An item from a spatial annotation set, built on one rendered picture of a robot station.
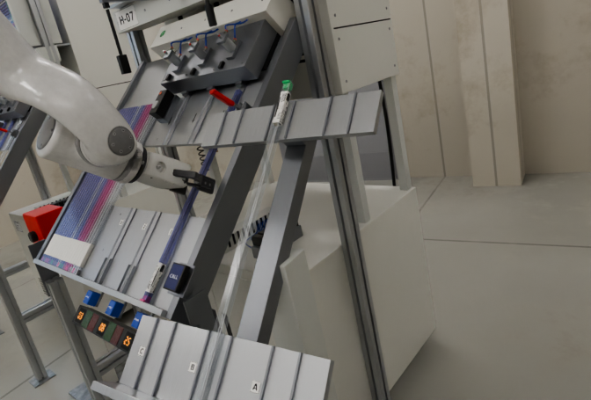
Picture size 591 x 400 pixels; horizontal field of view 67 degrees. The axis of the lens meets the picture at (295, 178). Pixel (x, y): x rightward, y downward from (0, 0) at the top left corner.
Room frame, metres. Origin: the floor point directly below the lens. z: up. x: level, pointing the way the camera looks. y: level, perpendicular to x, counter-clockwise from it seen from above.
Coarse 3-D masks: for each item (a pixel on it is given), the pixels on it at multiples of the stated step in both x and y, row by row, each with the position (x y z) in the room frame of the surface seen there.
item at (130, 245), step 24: (120, 216) 1.07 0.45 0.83; (144, 216) 1.01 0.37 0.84; (168, 216) 0.94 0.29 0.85; (192, 216) 0.89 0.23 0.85; (120, 240) 1.01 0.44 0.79; (144, 240) 0.95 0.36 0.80; (192, 240) 0.84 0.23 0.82; (96, 264) 1.01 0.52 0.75; (120, 264) 0.95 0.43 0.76; (144, 264) 0.89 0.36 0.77; (168, 264) 0.84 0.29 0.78; (120, 288) 0.89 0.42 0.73; (144, 288) 0.84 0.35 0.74
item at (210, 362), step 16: (272, 128) 0.71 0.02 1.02; (272, 144) 0.68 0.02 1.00; (272, 160) 0.68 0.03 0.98; (256, 192) 0.64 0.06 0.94; (256, 208) 0.63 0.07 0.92; (240, 240) 0.60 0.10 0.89; (240, 256) 0.58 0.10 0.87; (240, 272) 0.57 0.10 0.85; (224, 304) 0.55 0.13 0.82; (224, 320) 0.53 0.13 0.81; (208, 352) 0.51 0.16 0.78; (208, 368) 0.50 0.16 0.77; (208, 384) 0.49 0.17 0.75
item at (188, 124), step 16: (160, 64) 1.49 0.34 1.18; (144, 80) 1.49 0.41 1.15; (160, 80) 1.41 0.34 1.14; (256, 80) 1.06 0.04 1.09; (144, 96) 1.42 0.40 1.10; (192, 96) 1.22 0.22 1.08; (208, 96) 1.15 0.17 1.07; (256, 96) 1.02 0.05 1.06; (176, 112) 1.22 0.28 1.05; (192, 112) 1.16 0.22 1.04; (208, 112) 1.11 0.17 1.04; (224, 112) 1.06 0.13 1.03; (160, 128) 1.22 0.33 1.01; (176, 128) 1.16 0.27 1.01; (192, 128) 1.11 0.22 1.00; (144, 144) 1.23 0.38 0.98; (160, 144) 1.17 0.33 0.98; (176, 144) 1.12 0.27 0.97; (192, 144) 1.07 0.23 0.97
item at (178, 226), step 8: (240, 96) 1.06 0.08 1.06; (208, 152) 0.97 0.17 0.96; (208, 160) 0.96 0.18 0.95; (208, 168) 0.96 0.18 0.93; (192, 192) 0.92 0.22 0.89; (192, 200) 0.91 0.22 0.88; (184, 208) 0.90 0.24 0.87; (184, 216) 0.89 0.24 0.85; (176, 224) 0.88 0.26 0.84; (176, 232) 0.87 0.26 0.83; (168, 240) 0.87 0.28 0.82; (176, 240) 0.86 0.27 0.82; (168, 248) 0.85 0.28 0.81; (168, 256) 0.85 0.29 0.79; (144, 296) 0.80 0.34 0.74
